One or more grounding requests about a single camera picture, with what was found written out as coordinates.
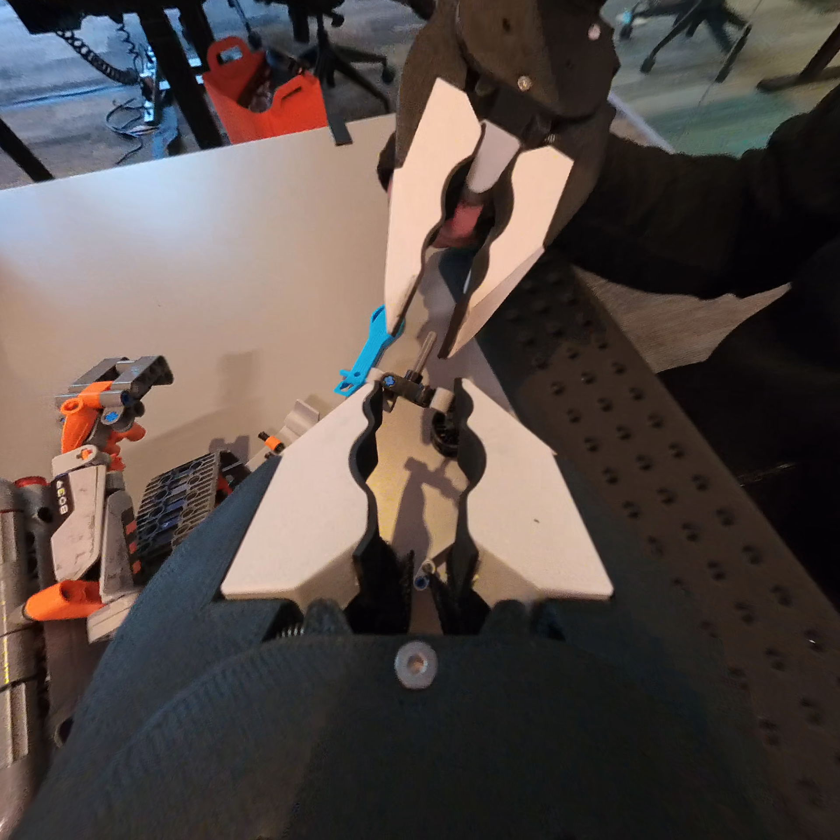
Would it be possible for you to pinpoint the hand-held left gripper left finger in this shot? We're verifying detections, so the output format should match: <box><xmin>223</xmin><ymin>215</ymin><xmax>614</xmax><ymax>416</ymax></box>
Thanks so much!
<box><xmin>221</xmin><ymin>388</ymin><xmax>384</xmax><ymax>605</ymax></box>

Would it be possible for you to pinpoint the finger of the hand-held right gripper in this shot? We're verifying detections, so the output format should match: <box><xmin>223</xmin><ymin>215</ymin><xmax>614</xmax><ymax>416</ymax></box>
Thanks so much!
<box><xmin>440</xmin><ymin>138</ymin><xmax>578</xmax><ymax>358</ymax></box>
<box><xmin>385</xmin><ymin>77</ymin><xmax>487</xmax><ymax>345</ymax></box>

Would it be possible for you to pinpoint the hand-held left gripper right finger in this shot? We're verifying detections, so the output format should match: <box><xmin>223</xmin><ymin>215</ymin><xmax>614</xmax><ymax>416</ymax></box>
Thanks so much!
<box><xmin>453</xmin><ymin>381</ymin><xmax>615</xmax><ymax>605</ymax></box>

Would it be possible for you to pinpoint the small black wheel assembly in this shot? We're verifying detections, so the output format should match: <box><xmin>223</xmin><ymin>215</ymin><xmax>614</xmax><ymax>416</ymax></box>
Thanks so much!
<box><xmin>378</xmin><ymin>371</ymin><xmax>471</xmax><ymax>456</ymax></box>

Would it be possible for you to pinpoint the blue plastic separator tool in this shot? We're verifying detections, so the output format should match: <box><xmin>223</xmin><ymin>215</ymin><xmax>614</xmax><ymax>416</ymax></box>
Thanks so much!
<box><xmin>335</xmin><ymin>305</ymin><xmax>397</xmax><ymax>397</ymax></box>

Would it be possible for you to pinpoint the person's right forearm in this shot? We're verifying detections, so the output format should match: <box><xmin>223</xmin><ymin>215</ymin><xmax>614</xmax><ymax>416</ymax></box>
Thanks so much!
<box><xmin>558</xmin><ymin>79</ymin><xmax>840</xmax><ymax>300</ymax></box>

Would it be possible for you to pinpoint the person's right hand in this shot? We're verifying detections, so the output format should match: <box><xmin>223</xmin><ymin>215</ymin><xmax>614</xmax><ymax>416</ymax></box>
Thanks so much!
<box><xmin>440</xmin><ymin>191</ymin><xmax>484</xmax><ymax>248</ymax></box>

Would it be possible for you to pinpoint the small grey orange connector assembly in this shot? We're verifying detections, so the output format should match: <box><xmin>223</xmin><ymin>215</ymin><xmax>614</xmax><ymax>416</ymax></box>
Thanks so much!
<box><xmin>256</xmin><ymin>394</ymin><xmax>324</xmax><ymax>460</ymax></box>

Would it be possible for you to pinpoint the black perforated board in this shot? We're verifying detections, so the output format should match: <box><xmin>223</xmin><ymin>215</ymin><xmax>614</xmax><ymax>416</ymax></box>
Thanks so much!
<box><xmin>479</xmin><ymin>250</ymin><xmax>840</xmax><ymax>840</ymax></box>

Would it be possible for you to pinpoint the black office chair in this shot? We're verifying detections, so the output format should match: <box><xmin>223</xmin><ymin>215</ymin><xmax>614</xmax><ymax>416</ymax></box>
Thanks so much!
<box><xmin>283</xmin><ymin>0</ymin><xmax>397</xmax><ymax>116</ymax></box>

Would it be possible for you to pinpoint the red tool basket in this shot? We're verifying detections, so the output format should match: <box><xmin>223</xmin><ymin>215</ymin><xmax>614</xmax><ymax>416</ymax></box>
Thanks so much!
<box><xmin>204</xmin><ymin>37</ymin><xmax>329</xmax><ymax>145</ymax></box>

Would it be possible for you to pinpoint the grey orange tracked toy robot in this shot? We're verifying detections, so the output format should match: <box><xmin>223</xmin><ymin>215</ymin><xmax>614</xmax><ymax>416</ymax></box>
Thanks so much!
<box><xmin>0</xmin><ymin>355</ymin><xmax>266</xmax><ymax>788</ymax></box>

